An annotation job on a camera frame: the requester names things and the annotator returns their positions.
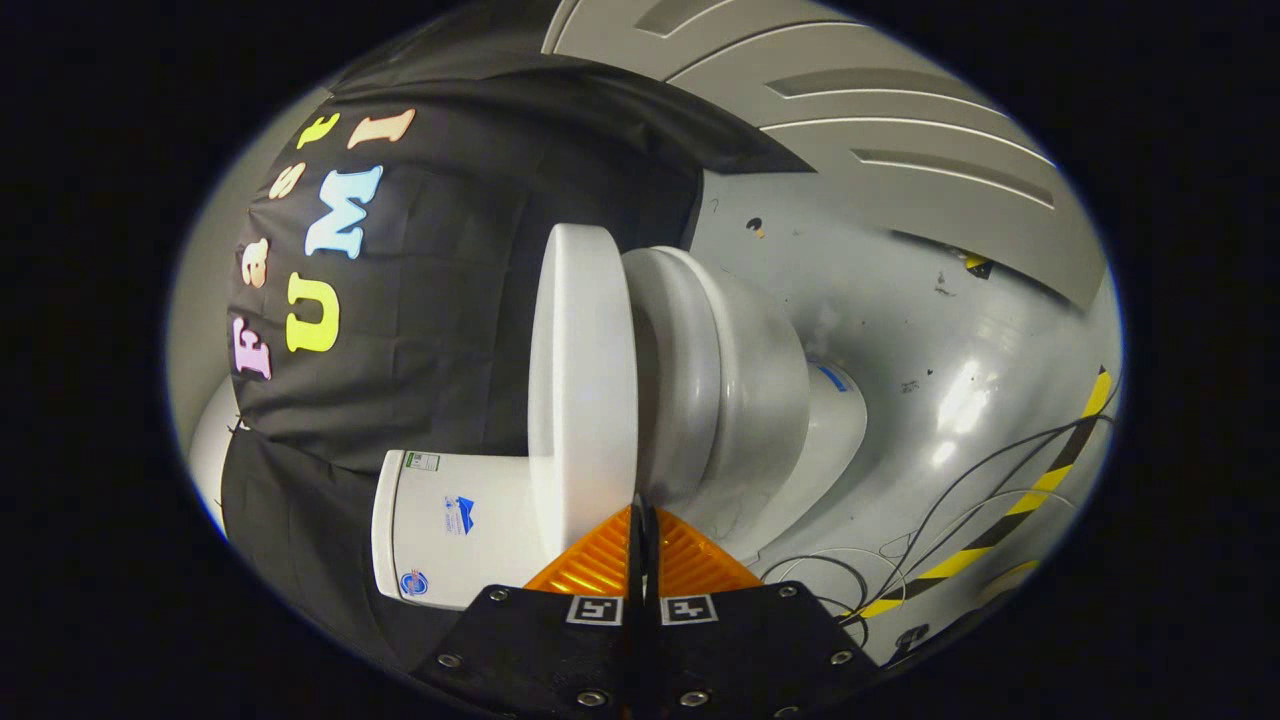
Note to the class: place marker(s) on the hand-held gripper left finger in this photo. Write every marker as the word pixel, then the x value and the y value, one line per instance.
pixel 540 650

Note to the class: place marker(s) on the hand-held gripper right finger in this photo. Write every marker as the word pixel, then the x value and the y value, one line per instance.
pixel 750 650

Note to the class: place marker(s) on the white toilet lid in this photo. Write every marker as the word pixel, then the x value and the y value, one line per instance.
pixel 585 380

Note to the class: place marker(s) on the yellow black floor tape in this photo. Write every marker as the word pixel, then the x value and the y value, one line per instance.
pixel 1040 485

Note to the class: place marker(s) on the black backdrop cloth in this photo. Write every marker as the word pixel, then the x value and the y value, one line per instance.
pixel 430 320

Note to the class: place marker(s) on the white cabinet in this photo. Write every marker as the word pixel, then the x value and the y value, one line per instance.
pixel 850 120

